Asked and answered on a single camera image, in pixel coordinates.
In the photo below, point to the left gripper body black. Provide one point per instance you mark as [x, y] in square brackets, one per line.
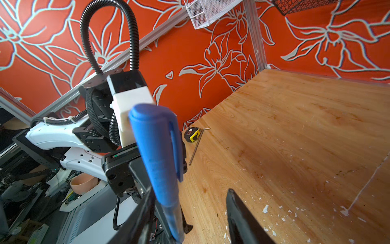
[125, 170]

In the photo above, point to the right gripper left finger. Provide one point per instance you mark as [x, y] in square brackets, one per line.
[137, 228]

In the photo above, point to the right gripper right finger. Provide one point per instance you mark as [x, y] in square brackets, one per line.
[243, 227]

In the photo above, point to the blue pen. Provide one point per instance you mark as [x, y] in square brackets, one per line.
[160, 144]

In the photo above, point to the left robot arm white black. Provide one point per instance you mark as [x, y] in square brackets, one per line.
[94, 129]

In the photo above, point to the metal hex key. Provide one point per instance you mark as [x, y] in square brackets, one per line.
[197, 145]

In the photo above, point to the yellow black tape measure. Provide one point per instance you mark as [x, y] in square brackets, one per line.
[192, 134]

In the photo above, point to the white mesh basket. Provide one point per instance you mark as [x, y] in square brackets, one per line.
[203, 13]

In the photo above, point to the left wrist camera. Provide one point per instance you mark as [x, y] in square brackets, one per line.
[127, 89]

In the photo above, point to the black wire basket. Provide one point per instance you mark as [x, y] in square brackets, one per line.
[286, 7]

